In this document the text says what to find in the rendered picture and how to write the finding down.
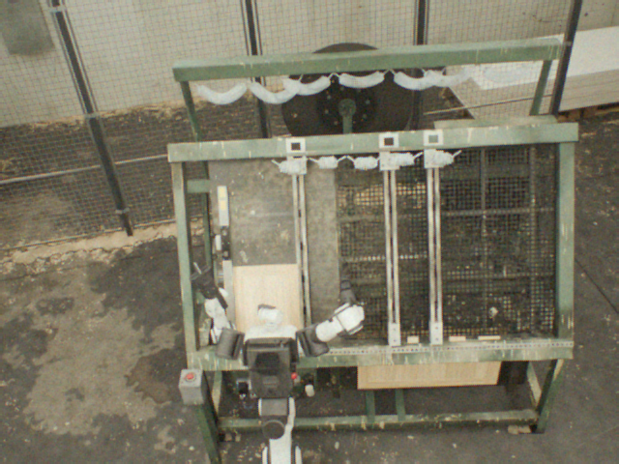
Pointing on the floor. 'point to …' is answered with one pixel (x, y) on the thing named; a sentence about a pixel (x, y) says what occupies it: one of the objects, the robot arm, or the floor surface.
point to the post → (207, 433)
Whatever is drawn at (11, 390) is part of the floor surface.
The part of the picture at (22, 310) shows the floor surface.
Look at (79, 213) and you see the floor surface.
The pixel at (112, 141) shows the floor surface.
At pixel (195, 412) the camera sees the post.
